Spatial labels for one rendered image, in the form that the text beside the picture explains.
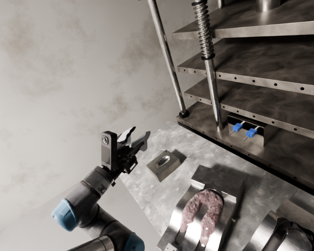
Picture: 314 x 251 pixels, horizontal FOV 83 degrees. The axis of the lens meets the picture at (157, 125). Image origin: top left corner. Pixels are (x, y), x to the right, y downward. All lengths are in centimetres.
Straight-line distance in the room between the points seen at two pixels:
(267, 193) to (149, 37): 213
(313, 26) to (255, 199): 83
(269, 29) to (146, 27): 175
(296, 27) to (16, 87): 235
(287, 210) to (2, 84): 253
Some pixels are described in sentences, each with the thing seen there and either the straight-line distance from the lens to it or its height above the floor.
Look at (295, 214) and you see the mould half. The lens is 108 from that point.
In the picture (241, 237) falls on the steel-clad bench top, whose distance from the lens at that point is 108.
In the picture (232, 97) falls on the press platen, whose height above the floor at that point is 104.
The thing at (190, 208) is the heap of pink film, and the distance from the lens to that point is 102.
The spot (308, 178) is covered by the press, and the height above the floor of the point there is 79.
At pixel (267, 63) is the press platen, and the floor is 129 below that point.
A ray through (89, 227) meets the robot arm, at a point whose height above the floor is 137.
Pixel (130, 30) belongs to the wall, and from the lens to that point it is 247.
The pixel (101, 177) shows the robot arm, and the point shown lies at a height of 146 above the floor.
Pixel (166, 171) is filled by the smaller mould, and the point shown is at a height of 85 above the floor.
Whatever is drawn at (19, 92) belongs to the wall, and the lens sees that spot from 244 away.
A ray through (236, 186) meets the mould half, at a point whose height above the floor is 91.
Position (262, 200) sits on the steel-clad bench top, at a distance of 116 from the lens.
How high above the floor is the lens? 181
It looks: 35 degrees down
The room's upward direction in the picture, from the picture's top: 23 degrees counter-clockwise
